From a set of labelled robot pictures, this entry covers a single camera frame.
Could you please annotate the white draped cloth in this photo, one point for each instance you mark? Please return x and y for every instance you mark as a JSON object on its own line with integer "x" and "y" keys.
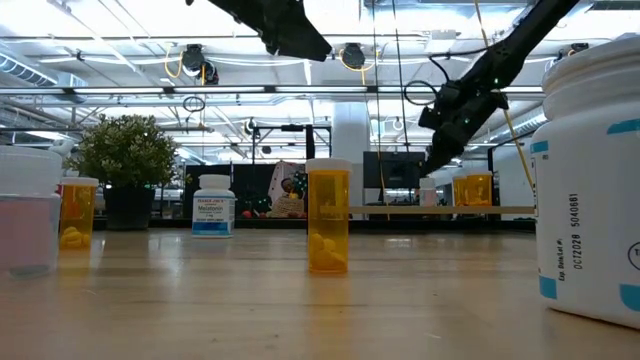
{"x": 277, "y": 175}

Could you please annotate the orange pill bottle white cap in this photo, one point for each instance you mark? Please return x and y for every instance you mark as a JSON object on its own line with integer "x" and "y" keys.
{"x": 328, "y": 215}
{"x": 77, "y": 215}

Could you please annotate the white building pillar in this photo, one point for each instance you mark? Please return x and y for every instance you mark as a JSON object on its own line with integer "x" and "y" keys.
{"x": 350, "y": 135}

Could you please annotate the black partition panel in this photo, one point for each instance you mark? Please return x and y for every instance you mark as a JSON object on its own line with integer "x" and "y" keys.
{"x": 250, "y": 185}

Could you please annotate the black monitor screen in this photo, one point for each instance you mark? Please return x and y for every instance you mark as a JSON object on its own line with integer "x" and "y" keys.
{"x": 395, "y": 170}

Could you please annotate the long ceiling light strip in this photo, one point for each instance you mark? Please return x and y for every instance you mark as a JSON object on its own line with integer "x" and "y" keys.
{"x": 220, "y": 90}

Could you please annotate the large white supplement bottle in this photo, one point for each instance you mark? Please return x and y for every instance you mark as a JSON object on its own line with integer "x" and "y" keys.
{"x": 590, "y": 200}

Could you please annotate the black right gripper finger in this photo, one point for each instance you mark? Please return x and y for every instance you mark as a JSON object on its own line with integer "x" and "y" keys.
{"x": 442, "y": 156}

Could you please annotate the black aluminium table frame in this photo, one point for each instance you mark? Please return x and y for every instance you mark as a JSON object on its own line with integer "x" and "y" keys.
{"x": 270, "y": 225}

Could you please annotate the white melatonin bottle blue label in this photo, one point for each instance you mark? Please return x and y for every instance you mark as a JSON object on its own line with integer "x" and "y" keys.
{"x": 213, "y": 210}

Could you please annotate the white robot figure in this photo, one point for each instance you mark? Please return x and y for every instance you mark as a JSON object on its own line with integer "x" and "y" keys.
{"x": 64, "y": 147}

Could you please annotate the pink translucent pill bottle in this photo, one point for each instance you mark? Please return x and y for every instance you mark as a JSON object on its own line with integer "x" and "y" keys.
{"x": 27, "y": 230}

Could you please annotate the black gantry frame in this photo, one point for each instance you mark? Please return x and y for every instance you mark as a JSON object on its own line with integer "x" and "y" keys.
{"x": 292, "y": 128}

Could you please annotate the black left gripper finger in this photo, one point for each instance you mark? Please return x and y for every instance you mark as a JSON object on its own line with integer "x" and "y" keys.
{"x": 300, "y": 40}

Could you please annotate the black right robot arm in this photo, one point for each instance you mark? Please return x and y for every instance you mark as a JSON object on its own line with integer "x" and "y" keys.
{"x": 527, "y": 40}

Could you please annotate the person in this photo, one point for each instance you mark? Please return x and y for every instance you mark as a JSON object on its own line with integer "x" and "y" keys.
{"x": 287, "y": 186}

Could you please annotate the potted green plant black pot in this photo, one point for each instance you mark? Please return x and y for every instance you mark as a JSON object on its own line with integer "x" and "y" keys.
{"x": 125, "y": 150}

